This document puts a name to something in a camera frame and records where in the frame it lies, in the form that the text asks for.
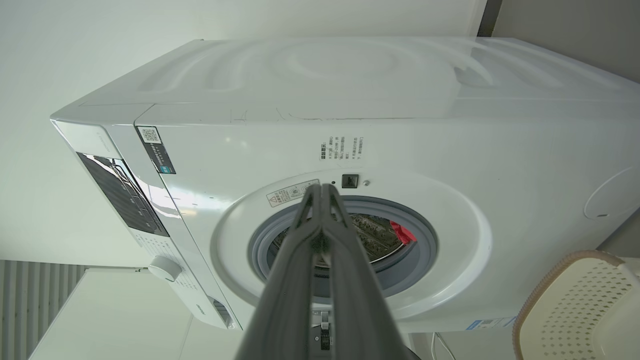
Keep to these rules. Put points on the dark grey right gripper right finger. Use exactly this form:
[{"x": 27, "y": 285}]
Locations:
[{"x": 357, "y": 295}]

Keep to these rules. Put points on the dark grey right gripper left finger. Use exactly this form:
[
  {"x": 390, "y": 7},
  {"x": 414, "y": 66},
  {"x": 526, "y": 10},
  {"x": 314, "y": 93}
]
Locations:
[{"x": 287, "y": 295}]

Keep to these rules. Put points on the red cloth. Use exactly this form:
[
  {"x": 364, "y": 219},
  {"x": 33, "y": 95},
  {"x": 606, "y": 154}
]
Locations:
[{"x": 403, "y": 233}]

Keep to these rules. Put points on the cream perforated laundry basket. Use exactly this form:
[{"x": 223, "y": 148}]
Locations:
[{"x": 580, "y": 310}]

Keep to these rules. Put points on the white front-load washing machine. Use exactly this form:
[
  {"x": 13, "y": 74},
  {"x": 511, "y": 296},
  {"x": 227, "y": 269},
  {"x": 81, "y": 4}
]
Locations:
[{"x": 320, "y": 130}]

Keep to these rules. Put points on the white cabinet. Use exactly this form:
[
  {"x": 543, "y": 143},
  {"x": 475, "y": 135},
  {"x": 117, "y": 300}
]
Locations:
[{"x": 115, "y": 320}]

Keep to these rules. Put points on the grey ribbed radiator panel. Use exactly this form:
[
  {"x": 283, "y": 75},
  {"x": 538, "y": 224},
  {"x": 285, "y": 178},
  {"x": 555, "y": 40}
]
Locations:
[{"x": 30, "y": 305}]

